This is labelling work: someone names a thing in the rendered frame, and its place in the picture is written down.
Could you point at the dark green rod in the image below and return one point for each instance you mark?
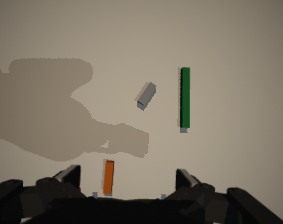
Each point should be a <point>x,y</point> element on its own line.
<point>185,97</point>

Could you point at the grey rod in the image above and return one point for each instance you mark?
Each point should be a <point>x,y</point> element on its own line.
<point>146,94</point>

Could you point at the orange rectangular bar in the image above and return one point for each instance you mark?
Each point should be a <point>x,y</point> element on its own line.
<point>108,178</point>

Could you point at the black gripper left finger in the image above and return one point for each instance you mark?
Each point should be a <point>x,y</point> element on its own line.
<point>53,192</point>

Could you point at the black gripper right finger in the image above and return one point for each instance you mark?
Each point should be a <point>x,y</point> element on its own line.
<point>220,208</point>

